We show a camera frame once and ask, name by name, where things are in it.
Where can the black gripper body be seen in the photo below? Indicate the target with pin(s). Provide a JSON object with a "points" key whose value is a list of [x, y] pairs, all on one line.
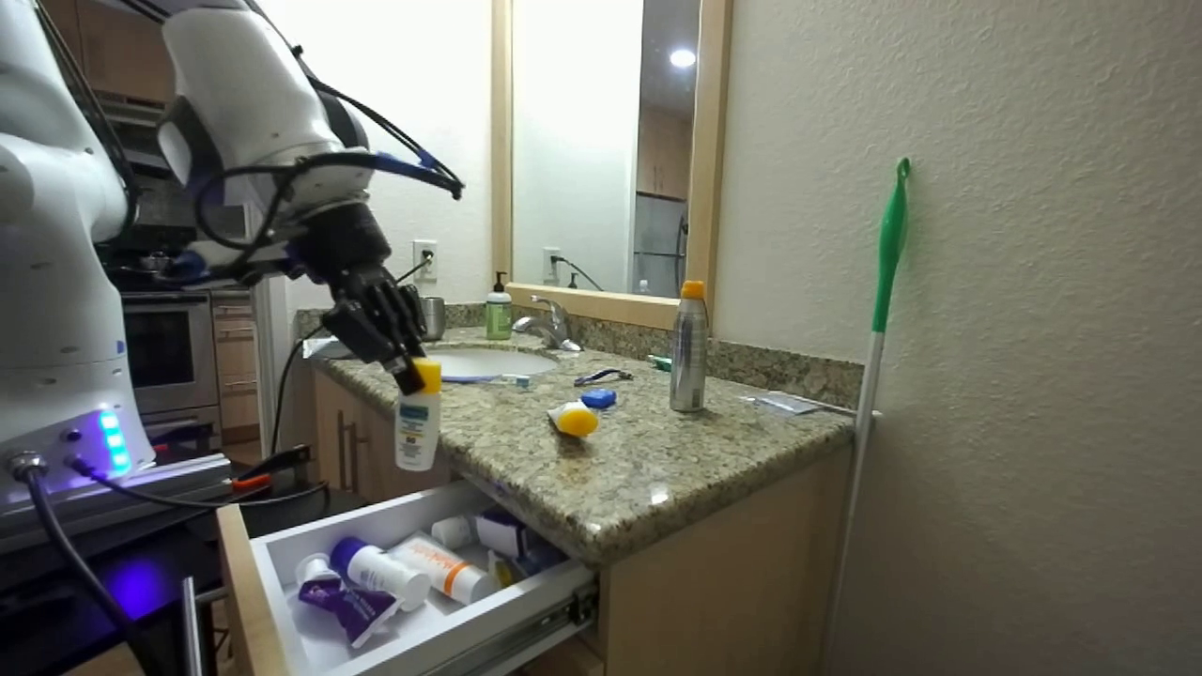
{"points": [[339, 246]]}

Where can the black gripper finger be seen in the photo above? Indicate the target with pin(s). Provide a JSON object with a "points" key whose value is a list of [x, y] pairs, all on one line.
{"points": [[404, 319], [364, 344]]}

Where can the small white stick yellow cap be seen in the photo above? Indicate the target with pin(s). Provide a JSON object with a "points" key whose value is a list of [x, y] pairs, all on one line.
{"points": [[418, 432]]}

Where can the white drawer with wood front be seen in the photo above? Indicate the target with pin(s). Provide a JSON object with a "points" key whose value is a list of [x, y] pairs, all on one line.
{"points": [[268, 601]]}

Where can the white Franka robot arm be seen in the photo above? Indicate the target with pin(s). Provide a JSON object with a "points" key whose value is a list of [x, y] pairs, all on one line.
{"points": [[60, 248]]}

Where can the steel cup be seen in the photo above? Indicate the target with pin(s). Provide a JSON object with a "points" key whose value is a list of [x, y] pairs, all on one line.
{"points": [[432, 319]]}

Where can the green soap dispenser bottle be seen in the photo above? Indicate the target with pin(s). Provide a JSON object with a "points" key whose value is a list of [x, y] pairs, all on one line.
{"points": [[497, 317]]}

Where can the white sink basin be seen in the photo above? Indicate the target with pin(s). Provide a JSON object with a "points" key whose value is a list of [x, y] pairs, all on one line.
{"points": [[489, 365]]}

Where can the wooden kitchen drawer unit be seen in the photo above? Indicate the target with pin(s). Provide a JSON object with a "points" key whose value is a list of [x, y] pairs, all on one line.
{"points": [[233, 370]]}

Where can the chrome faucet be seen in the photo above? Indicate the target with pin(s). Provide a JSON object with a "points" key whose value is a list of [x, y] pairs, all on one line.
{"points": [[548, 324]]}

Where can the orange clamp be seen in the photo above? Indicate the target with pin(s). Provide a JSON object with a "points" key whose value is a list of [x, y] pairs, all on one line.
{"points": [[253, 481]]}

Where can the small white jar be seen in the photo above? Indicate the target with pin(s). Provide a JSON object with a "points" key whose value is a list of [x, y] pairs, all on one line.
{"points": [[453, 530]]}

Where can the dark blue razor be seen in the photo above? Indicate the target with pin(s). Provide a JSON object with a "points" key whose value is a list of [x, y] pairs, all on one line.
{"points": [[606, 375]]}

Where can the blue bottle cap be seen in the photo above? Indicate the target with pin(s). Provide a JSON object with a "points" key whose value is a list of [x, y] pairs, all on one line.
{"points": [[598, 401]]}

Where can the white bottle with purple cap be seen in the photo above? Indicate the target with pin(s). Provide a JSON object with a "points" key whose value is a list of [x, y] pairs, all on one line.
{"points": [[382, 569]]}

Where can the white orange thinkbaby tube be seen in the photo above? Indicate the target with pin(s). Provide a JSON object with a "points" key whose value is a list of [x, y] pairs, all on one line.
{"points": [[435, 569]]}

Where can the white dark labelled tube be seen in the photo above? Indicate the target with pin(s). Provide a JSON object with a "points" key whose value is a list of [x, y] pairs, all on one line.
{"points": [[509, 535]]}

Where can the small green object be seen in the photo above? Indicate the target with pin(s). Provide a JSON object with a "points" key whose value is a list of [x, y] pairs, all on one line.
{"points": [[658, 361]]}

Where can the purple toothpaste tube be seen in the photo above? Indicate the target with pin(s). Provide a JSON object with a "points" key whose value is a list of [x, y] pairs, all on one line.
{"points": [[349, 605]]}

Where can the silver spray can orange cap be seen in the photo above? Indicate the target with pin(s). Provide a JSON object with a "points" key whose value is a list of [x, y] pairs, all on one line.
{"points": [[688, 360]]}

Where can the wooden kitchen cabinet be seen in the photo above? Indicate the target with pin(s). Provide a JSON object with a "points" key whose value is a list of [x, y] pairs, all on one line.
{"points": [[119, 50]]}

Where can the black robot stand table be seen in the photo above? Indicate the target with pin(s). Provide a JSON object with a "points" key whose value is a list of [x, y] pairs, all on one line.
{"points": [[152, 565]]}

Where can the wood framed mirror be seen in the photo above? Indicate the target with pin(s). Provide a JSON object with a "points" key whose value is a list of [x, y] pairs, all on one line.
{"points": [[711, 150]]}

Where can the clear plastic packet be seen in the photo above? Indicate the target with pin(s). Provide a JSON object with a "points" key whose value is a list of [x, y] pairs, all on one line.
{"points": [[781, 402]]}

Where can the wooden vanity cabinet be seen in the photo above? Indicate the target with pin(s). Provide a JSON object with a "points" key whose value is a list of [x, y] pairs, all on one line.
{"points": [[727, 565]]}

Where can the white wall outlet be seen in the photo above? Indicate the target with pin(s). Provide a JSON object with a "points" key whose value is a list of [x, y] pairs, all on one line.
{"points": [[430, 254]]}

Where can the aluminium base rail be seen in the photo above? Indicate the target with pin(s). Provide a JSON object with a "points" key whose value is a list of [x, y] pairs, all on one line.
{"points": [[162, 481]]}

